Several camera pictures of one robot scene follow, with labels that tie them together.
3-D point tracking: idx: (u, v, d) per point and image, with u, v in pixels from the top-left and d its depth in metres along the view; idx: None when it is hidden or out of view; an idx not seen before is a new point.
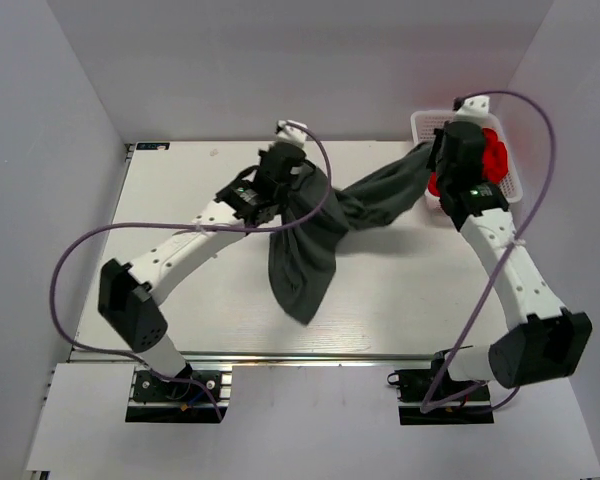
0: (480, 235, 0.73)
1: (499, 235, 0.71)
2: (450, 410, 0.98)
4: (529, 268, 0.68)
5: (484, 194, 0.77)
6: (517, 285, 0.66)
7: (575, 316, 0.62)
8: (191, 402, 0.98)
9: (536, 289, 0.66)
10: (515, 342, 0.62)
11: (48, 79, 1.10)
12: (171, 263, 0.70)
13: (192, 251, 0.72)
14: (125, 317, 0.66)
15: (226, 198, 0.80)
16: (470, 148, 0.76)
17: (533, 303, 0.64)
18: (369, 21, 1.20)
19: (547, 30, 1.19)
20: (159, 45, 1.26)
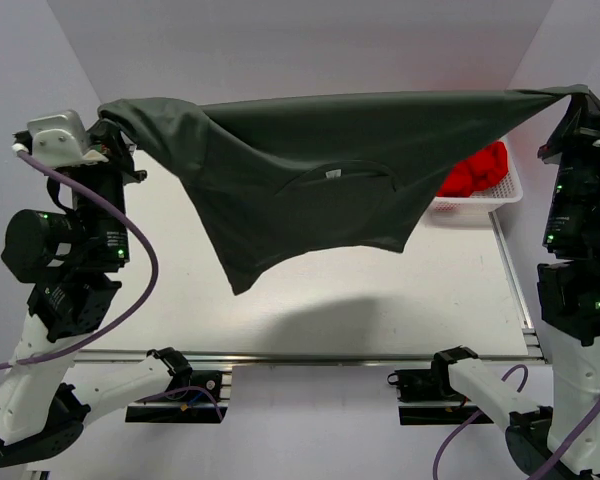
0: (576, 364, 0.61)
1: (597, 374, 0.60)
2: (450, 410, 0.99)
4: None
5: None
6: (587, 436, 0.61)
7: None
8: (191, 402, 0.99)
9: None
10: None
11: (43, 72, 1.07)
12: (11, 410, 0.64)
13: (24, 386, 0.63)
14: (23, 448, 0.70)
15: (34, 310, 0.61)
16: None
17: (596, 457, 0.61)
18: (374, 16, 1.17)
19: (550, 27, 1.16)
20: (158, 41, 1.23)
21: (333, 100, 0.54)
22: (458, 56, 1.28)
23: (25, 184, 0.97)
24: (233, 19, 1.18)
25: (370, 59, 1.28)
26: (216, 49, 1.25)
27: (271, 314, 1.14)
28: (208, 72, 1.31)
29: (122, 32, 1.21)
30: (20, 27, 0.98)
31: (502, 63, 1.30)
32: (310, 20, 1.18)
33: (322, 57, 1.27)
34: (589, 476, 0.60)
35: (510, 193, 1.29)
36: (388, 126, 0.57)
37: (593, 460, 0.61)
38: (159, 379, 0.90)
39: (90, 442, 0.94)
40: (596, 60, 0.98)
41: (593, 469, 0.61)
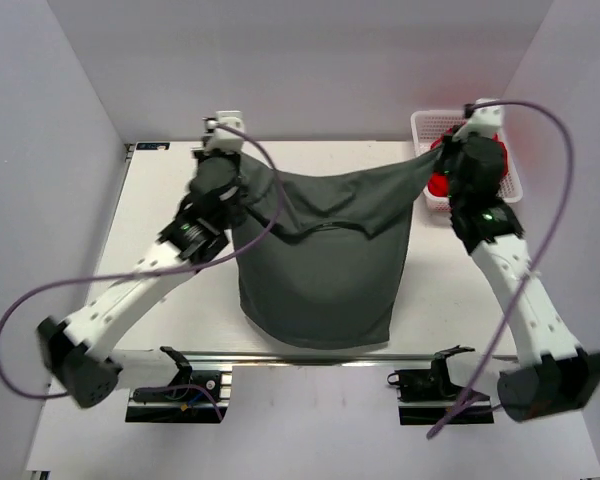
0: (493, 265, 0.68)
1: (514, 265, 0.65)
2: (450, 411, 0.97)
4: (544, 300, 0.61)
5: (499, 218, 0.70)
6: (530, 320, 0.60)
7: (593, 361, 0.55)
8: (191, 402, 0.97)
9: (551, 324, 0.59)
10: (527, 377, 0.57)
11: (45, 74, 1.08)
12: (111, 317, 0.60)
13: (139, 295, 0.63)
14: (65, 383, 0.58)
15: (166, 240, 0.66)
16: (492, 174, 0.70)
17: (545, 341, 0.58)
18: (373, 18, 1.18)
19: (548, 29, 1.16)
20: (158, 43, 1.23)
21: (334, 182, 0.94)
22: (457, 57, 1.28)
23: (25, 186, 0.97)
24: (232, 21, 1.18)
25: (369, 60, 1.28)
26: (216, 51, 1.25)
27: None
28: (207, 73, 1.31)
29: (122, 35, 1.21)
30: (21, 30, 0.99)
31: (501, 64, 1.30)
32: (308, 22, 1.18)
33: (321, 59, 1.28)
34: (548, 358, 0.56)
35: (510, 193, 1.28)
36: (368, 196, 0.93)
37: (540, 344, 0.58)
38: (169, 364, 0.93)
39: (90, 442, 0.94)
40: (594, 61, 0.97)
41: (552, 353, 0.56)
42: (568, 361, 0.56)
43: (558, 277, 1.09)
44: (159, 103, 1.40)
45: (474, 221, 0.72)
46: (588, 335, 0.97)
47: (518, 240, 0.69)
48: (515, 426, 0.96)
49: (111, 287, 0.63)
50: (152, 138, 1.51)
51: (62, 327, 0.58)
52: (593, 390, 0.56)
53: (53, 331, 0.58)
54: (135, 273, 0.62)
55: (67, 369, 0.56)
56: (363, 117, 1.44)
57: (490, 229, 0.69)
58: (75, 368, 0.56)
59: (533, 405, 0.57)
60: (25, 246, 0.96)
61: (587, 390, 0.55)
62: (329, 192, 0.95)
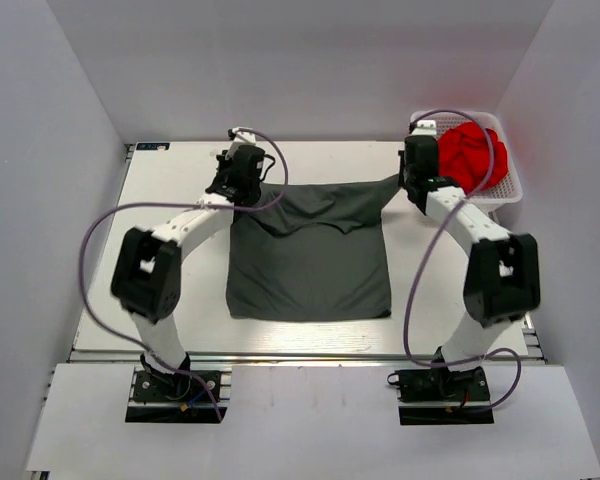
0: (439, 206, 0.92)
1: (452, 200, 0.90)
2: (450, 410, 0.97)
4: (477, 214, 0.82)
5: (441, 182, 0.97)
6: (469, 225, 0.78)
7: (523, 239, 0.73)
8: (191, 402, 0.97)
9: (486, 225, 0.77)
10: (475, 261, 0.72)
11: (45, 74, 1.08)
12: (187, 229, 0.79)
13: (205, 220, 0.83)
14: (153, 274, 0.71)
15: (214, 192, 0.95)
16: (427, 154, 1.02)
17: (484, 233, 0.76)
18: (373, 19, 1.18)
19: (547, 29, 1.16)
20: (158, 44, 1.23)
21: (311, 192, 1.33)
22: (457, 58, 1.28)
23: (25, 186, 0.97)
24: (231, 21, 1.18)
25: (369, 61, 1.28)
26: (216, 51, 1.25)
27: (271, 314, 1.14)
28: (207, 73, 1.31)
29: (123, 36, 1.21)
30: (21, 30, 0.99)
31: (501, 65, 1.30)
32: (308, 22, 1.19)
33: (321, 59, 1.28)
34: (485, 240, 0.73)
35: (509, 193, 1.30)
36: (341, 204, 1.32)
37: (479, 233, 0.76)
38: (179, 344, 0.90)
39: (90, 442, 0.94)
40: (594, 61, 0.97)
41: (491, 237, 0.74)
42: (504, 241, 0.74)
43: (558, 276, 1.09)
44: (160, 103, 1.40)
45: (422, 186, 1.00)
46: (588, 334, 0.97)
47: (456, 190, 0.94)
48: (515, 426, 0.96)
49: (182, 214, 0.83)
50: (152, 138, 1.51)
51: (150, 233, 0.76)
52: (530, 268, 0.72)
53: (144, 232, 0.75)
54: (201, 206, 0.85)
55: (161, 254, 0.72)
56: (362, 117, 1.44)
57: (436, 189, 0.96)
58: (170, 251, 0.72)
59: (486, 285, 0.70)
60: (25, 246, 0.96)
61: (525, 266, 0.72)
62: (314, 200, 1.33)
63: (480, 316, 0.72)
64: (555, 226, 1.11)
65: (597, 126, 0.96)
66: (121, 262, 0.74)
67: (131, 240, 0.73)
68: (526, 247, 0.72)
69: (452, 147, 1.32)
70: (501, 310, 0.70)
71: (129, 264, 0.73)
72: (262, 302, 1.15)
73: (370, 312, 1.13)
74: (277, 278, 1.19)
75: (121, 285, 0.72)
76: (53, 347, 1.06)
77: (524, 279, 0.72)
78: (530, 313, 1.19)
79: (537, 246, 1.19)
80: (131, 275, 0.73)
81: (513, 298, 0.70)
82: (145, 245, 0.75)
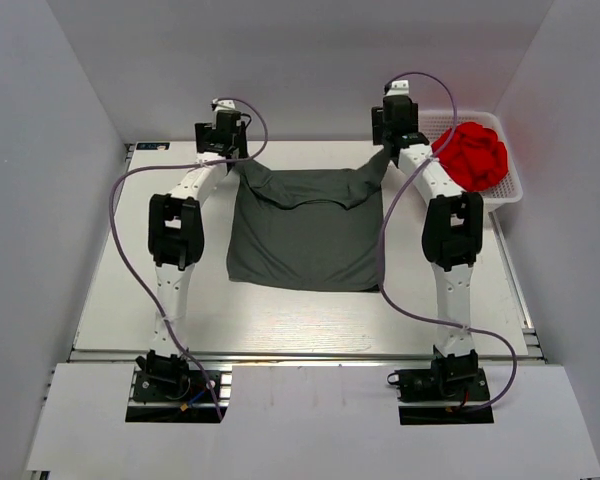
0: (409, 161, 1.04)
1: (420, 157, 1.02)
2: (450, 410, 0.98)
4: (440, 173, 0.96)
5: (413, 137, 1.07)
6: (431, 182, 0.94)
7: (473, 196, 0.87)
8: (191, 402, 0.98)
9: (445, 182, 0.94)
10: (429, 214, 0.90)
11: (45, 75, 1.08)
12: (197, 187, 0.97)
13: (207, 176, 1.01)
14: (183, 229, 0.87)
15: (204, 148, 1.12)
16: (402, 113, 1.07)
17: (441, 190, 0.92)
18: (373, 19, 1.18)
19: (547, 29, 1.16)
20: (158, 44, 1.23)
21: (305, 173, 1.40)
22: (457, 58, 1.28)
23: (25, 186, 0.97)
24: (231, 21, 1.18)
25: (369, 61, 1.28)
26: (216, 51, 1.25)
27: (271, 314, 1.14)
28: (207, 73, 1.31)
29: (123, 36, 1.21)
30: (21, 31, 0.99)
31: (501, 65, 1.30)
32: (308, 22, 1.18)
33: (321, 59, 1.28)
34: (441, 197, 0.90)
35: (510, 193, 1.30)
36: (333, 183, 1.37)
37: (437, 190, 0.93)
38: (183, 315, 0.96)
39: (90, 442, 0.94)
40: (594, 62, 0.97)
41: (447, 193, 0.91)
42: (457, 197, 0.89)
43: (557, 276, 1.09)
44: (159, 103, 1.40)
45: (395, 141, 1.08)
46: (587, 334, 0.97)
47: (425, 146, 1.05)
48: (515, 426, 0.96)
49: (188, 175, 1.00)
50: (152, 138, 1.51)
51: (169, 196, 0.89)
52: (478, 217, 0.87)
53: (165, 197, 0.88)
54: (201, 166, 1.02)
55: (187, 213, 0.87)
56: (362, 116, 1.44)
57: (407, 145, 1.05)
58: (193, 208, 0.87)
59: (436, 233, 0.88)
60: (25, 247, 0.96)
61: (473, 217, 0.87)
62: (308, 180, 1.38)
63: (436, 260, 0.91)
64: (554, 225, 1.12)
65: (597, 127, 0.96)
66: (151, 225, 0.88)
67: (156, 206, 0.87)
68: (474, 202, 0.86)
69: (452, 147, 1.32)
70: (448, 253, 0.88)
71: (160, 226, 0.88)
72: (259, 267, 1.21)
73: (358, 287, 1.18)
74: (275, 247, 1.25)
75: (158, 243, 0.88)
76: (52, 347, 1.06)
77: (471, 228, 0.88)
78: (530, 313, 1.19)
79: (537, 246, 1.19)
80: (163, 234, 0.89)
81: (461, 243, 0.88)
82: (168, 208, 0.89)
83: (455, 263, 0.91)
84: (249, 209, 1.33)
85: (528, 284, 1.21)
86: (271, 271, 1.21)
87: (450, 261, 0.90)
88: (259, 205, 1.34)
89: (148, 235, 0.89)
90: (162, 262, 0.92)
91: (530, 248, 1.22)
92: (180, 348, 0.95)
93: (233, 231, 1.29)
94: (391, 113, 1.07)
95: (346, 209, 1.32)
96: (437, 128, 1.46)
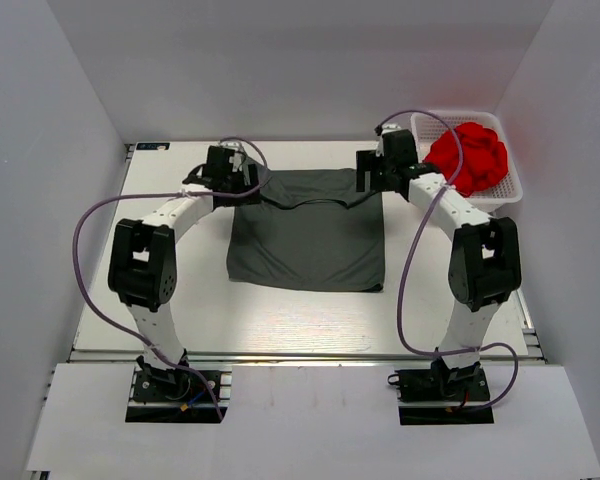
0: (421, 192, 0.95)
1: (433, 187, 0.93)
2: (450, 410, 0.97)
4: (460, 201, 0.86)
5: (422, 168, 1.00)
6: (452, 211, 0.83)
7: (504, 222, 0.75)
8: (191, 402, 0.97)
9: (467, 209, 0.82)
10: (457, 246, 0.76)
11: (46, 75, 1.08)
12: (175, 215, 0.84)
13: (189, 207, 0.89)
14: (151, 261, 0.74)
15: (190, 180, 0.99)
16: (404, 143, 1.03)
17: (466, 218, 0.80)
18: (373, 20, 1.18)
19: (546, 30, 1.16)
20: (158, 44, 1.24)
21: (306, 173, 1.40)
22: (457, 58, 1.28)
23: (25, 186, 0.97)
24: (231, 22, 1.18)
25: (369, 61, 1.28)
26: (216, 51, 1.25)
27: (271, 314, 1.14)
28: (207, 74, 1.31)
29: (123, 37, 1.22)
30: (22, 31, 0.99)
31: (501, 65, 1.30)
32: (308, 23, 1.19)
33: (320, 59, 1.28)
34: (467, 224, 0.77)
35: (510, 192, 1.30)
36: (332, 183, 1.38)
37: (459, 219, 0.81)
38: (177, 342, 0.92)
39: (90, 442, 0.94)
40: (594, 63, 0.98)
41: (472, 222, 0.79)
42: (486, 226, 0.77)
43: (558, 277, 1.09)
44: (159, 103, 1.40)
45: (403, 172, 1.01)
46: (587, 334, 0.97)
47: (437, 175, 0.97)
48: (515, 426, 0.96)
49: (166, 203, 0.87)
50: (152, 138, 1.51)
51: (139, 222, 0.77)
52: (511, 246, 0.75)
53: (134, 222, 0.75)
54: (181, 194, 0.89)
55: (158, 241, 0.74)
56: (362, 116, 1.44)
57: (416, 175, 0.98)
58: (166, 235, 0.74)
59: (470, 269, 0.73)
60: (25, 247, 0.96)
61: (506, 247, 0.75)
62: (308, 180, 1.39)
63: (463, 297, 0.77)
64: (554, 226, 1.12)
65: (597, 128, 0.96)
66: (114, 254, 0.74)
67: (122, 231, 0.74)
68: (507, 228, 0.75)
69: (452, 147, 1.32)
70: (482, 292, 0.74)
71: (124, 255, 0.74)
72: (259, 268, 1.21)
73: (358, 287, 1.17)
74: (275, 247, 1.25)
75: (120, 276, 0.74)
76: (52, 347, 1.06)
77: (504, 260, 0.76)
78: (530, 313, 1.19)
79: (537, 247, 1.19)
80: (127, 266, 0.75)
81: (497, 279, 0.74)
82: (137, 235, 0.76)
83: (484, 303, 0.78)
84: (248, 210, 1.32)
85: (528, 285, 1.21)
86: (272, 271, 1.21)
87: (482, 301, 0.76)
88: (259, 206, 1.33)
89: (109, 266, 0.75)
90: (129, 302, 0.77)
91: (530, 248, 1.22)
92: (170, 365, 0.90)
93: (235, 230, 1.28)
94: (391, 146, 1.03)
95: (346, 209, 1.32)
96: (436, 128, 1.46)
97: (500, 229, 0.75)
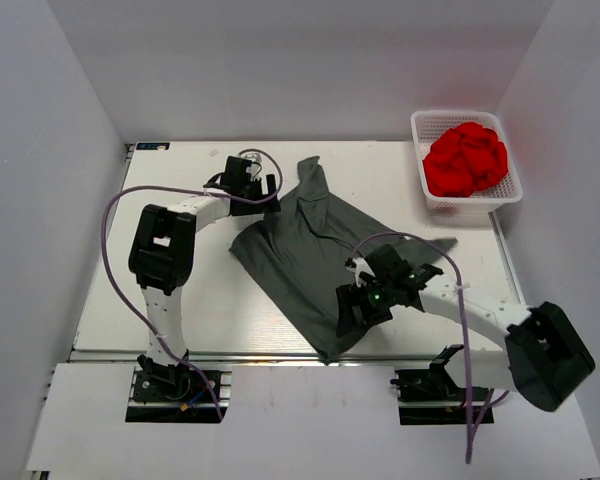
0: (435, 300, 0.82)
1: (448, 291, 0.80)
2: (450, 410, 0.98)
4: (483, 298, 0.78)
5: (423, 272, 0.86)
6: (485, 313, 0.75)
7: (545, 308, 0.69)
8: (191, 402, 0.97)
9: (500, 305, 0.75)
10: (515, 354, 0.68)
11: (46, 77, 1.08)
12: (195, 209, 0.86)
13: (207, 205, 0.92)
14: (172, 244, 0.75)
15: (211, 185, 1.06)
16: (392, 257, 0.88)
17: (506, 317, 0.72)
18: (372, 20, 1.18)
19: (546, 30, 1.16)
20: (158, 45, 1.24)
21: (346, 202, 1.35)
22: (456, 57, 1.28)
23: (25, 186, 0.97)
24: (231, 22, 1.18)
25: (369, 61, 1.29)
26: (216, 52, 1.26)
27: (270, 314, 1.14)
28: (207, 74, 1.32)
29: (123, 37, 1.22)
30: (23, 33, 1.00)
31: (501, 65, 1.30)
32: (307, 23, 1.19)
33: (321, 59, 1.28)
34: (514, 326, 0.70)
35: (510, 192, 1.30)
36: (369, 229, 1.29)
37: (500, 321, 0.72)
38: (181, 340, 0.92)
39: (90, 442, 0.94)
40: (593, 63, 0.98)
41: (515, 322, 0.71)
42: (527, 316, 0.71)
43: (558, 278, 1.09)
44: (159, 103, 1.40)
45: (406, 285, 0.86)
46: (586, 335, 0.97)
47: (441, 276, 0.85)
48: (515, 426, 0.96)
49: (189, 198, 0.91)
50: (152, 138, 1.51)
51: (164, 209, 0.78)
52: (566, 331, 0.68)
53: (160, 208, 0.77)
54: (204, 193, 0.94)
55: (181, 227, 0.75)
56: (362, 116, 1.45)
57: (422, 283, 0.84)
58: (190, 222, 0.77)
59: (541, 375, 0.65)
60: (26, 247, 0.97)
61: (561, 332, 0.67)
62: (353, 216, 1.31)
63: (546, 402, 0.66)
64: (554, 227, 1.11)
65: (596, 129, 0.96)
66: (137, 236, 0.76)
67: (148, 215, 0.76)
68: (555, 316, 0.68)
69: (452, 147, 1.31)
70: (565, 389, 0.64)
71: (147, 236, 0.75)
72: (263, 271, 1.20)
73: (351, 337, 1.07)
74: (282, 259, 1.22)
75: (139, 256, 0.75)
76: (52, 347, 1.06)
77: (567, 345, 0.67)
78: None
79: (536, 247, 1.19)
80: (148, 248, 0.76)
81: (570, 370, 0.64)
82: (160, 221, 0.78)
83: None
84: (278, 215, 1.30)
85: (528, 285, 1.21)
86: (271, 283, 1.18)
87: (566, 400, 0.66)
88: (296, 215, 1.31)
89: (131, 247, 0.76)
90: (145, 285, 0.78)
91: (530, 249, 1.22)
92: (176, 355, 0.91)
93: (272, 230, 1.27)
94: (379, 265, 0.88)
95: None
96: (437, 128, 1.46)
97: (547, 317, 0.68)
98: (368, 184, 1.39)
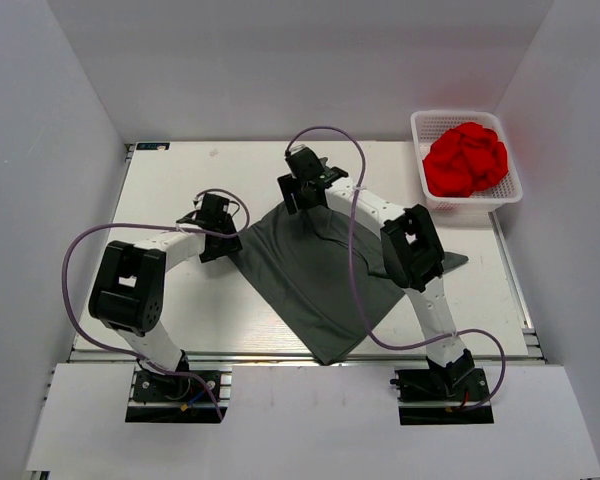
0: (337, 197, 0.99)
1: (347, 191, 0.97)
2: (450, 410, 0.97)
4: (373, 198, 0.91)
5: (332, 175, 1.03)
6: (371, 210, 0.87)
7: (419, 211, 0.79)
8: (191, 402, 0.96)
9: (384, 205, 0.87)
10: (384, 242, 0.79)
11: (48, 77, 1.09)
12: (167, 243, 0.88)
13: (181, 238, 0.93)
14: (137, 285, 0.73)
15: (185, 221, 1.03)
16: (307, 158, 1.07)
17: (385, 214, 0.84)
18: (373, 20, 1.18)
19: (547, 29, 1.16)
20: (158, 45, 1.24)
21: None
22: (456, 57, 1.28)
23: (25, 186, 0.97)
24: (232, 22, 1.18)
25: (369, 61, 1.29)
26: (216, 51, 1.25)
27: (271, 314, 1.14)
28: (207, 74, 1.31)
29: (123, 38, 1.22)
30: (24, 34, 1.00)
31: (502, 64, 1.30)
32: (307, 23, 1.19)
33: (320, 60, 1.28)
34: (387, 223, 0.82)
35: (510, 192, 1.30)
36: (369, 236, 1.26)
37: (381, 216, 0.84)
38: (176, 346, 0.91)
39: (90, 443, 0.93)
40: (594, 62, 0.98)
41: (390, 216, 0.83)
42: (402, 216, 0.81)
43: (558, 278, 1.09)
44: (159, 103, 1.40)
45: (316, 184, 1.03)
46: (587, 336, 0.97)
47: (347, 180, 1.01)
48: (514, 426, 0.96)
49: (159, 234, 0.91)
50: (152, 138, 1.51)
51: (130, 246, 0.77)
52: (429, 229, 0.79)
53: (125, 245, 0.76)
54: (175, 228, 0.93)
55: (147, 263, 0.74)
56: (363, 116, 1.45)
57: (328, 182, 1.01)
58: (155, 258, 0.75)
59: (401, 258, 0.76)
60: (25, 248, 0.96)
61: (424, 228, 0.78)
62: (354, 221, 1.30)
63: (403, 281, 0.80)
64: (553, 227, 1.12)
65: (596, 128, 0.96)
66: (100, 275, 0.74)
67: (112, 253, 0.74)
68: (422, 216, 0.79)
69: (452, 147, 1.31)
70: (420, 273, 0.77)
71: (110, 278, 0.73)
72: (262, 272, 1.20)
73: (344, 344, 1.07)
74: (282, 258, 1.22)
75: (101, 299, 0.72)
76: (53, 347, 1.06)
77: (427, 240, 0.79)
78: (530, 312, 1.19)
79: (535, 247, 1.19)
80: (112, 289, 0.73)
81: (426, 259, 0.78)
82: (125, 259, 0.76)
83: (426, 280, 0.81)
84: (281, 217, 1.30)
85: (528, 284, 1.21)
86: (269, 284, 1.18)
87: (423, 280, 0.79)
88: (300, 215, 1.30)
89: (93, 289, 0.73)
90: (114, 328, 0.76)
91: (529, 249, 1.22)
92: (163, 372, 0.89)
93: (275, 233, 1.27)
94: (296, 165, 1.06)
95: (367, 275, 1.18)
96: (437, 128, 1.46)
97: (417, 218, 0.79)
98: (367, 184, 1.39)
